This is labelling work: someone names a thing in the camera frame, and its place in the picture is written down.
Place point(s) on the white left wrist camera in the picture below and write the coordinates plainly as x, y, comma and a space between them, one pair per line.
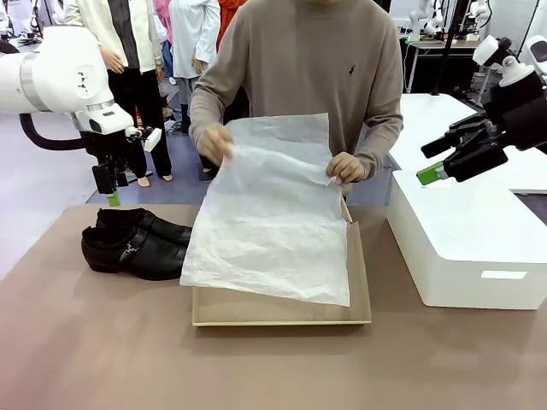
153, 140

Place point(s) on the black leather buckle shoe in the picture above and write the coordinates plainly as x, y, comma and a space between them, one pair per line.
137, 260
162, 228

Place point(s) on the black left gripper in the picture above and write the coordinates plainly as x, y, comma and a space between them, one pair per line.
107, 149

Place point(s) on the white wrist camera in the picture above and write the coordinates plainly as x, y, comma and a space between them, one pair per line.
153, 140
485, 50

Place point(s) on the background small white robot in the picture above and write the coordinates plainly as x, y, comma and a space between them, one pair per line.
421, 19

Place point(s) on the person in brown sweater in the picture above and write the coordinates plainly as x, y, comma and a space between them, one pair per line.
299, 64

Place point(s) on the background workbench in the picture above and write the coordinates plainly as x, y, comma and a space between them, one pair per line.
427, 47

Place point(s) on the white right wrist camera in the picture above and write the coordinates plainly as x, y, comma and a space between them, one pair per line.
485, 50

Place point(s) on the mannequin in cream jacket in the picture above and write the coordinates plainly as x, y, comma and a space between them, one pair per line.
128, 34

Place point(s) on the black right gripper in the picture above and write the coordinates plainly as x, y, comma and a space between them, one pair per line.
521, 115

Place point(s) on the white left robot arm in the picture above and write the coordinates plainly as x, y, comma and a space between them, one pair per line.
55, 68

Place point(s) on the black light stand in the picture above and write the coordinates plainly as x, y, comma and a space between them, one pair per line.
448, 51

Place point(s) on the person's left hand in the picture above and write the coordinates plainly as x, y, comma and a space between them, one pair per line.
348, 167

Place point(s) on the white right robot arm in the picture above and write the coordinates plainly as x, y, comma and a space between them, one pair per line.
539, 55

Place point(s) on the mannequin in white shirt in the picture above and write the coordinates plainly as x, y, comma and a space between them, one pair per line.
192, 38

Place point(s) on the cardboard shoe box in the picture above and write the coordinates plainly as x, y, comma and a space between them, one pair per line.
359, 277

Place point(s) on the person's right forearm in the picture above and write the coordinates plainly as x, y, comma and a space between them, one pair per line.
205, 107

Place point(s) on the person's left forearm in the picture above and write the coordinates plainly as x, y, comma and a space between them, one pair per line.
382, 136

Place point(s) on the person's right hand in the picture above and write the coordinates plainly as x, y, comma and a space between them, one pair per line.
213, 141

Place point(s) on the white table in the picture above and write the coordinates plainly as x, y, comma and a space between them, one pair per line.
427, 124

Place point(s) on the white tissue paper sheet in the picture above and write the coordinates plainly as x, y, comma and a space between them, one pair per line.
265, 222

